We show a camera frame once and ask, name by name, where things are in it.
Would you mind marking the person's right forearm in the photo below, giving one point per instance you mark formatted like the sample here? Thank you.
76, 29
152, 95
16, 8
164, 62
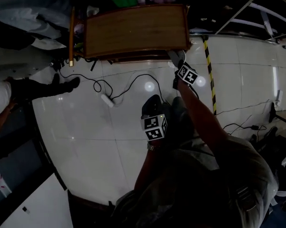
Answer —
202, 113

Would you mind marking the metal shelf cart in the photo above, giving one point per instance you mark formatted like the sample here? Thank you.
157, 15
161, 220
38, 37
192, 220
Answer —
237, 13

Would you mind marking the person's left forearm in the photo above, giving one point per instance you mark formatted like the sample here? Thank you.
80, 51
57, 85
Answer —
148, 167

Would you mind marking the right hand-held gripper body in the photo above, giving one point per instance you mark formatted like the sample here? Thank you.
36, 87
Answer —
187, 73

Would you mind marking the silver wristwatch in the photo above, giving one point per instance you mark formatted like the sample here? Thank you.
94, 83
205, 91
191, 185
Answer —
153, 147

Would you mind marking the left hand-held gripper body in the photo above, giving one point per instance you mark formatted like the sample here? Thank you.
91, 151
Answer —
153, 127

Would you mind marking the grey blue garment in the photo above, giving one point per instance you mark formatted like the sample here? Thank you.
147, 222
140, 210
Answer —
26, 11

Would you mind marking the person's grey sweatshirt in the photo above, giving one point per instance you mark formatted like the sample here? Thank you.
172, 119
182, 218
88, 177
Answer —
199, 186

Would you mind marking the yellow black floor tape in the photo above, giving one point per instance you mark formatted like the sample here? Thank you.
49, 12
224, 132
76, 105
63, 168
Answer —
209, 75

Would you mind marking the wooden pole with brass tip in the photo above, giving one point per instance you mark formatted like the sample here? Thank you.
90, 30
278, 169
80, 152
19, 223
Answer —
71, 37

